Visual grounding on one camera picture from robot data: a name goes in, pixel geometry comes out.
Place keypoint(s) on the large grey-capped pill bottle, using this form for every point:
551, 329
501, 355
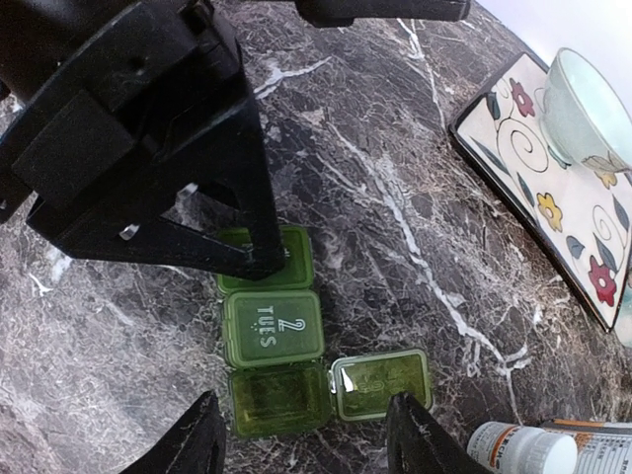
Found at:
603, 448

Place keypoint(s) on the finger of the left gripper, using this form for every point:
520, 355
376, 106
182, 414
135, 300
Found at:
252, 187

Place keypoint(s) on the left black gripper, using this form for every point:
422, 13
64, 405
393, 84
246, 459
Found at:
126, 103

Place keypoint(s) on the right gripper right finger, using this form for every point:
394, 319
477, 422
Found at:
417, 443

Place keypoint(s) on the small white pill bottle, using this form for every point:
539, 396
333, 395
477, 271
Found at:
505, 448

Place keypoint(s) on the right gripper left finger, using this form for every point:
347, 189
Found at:
195, 444

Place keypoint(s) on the green weekly pill organizer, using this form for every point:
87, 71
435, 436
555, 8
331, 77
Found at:
274, 341

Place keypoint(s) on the celadon bowl on plate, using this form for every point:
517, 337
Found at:
583, 119

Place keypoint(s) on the floral square ceramic plate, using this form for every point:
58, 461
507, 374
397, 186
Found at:
580, 219

